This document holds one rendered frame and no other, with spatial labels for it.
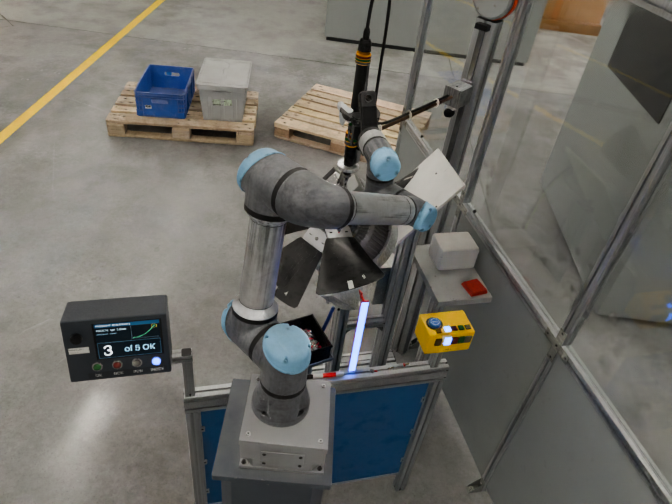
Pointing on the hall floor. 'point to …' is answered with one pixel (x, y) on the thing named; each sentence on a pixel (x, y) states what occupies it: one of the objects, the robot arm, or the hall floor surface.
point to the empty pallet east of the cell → (328, 119)
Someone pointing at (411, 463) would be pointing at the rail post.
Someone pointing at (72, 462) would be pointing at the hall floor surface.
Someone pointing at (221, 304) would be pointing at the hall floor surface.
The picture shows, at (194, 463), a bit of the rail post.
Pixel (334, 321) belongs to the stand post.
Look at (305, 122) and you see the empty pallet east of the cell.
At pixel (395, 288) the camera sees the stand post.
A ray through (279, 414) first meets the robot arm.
